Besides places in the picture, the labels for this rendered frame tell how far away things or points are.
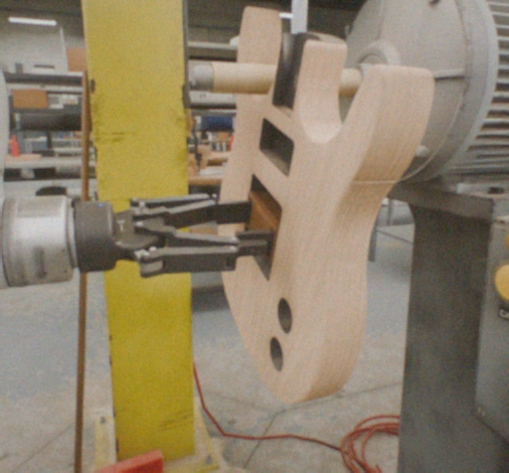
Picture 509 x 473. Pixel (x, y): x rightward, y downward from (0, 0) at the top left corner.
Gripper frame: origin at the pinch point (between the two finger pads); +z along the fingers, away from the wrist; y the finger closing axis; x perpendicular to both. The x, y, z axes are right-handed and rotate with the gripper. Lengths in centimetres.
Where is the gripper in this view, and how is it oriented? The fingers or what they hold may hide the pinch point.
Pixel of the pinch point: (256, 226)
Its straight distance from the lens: 51.3
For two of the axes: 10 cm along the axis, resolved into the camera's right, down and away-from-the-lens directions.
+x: 1.1, -8.8, -4.6
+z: 9.4, -0.5, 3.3
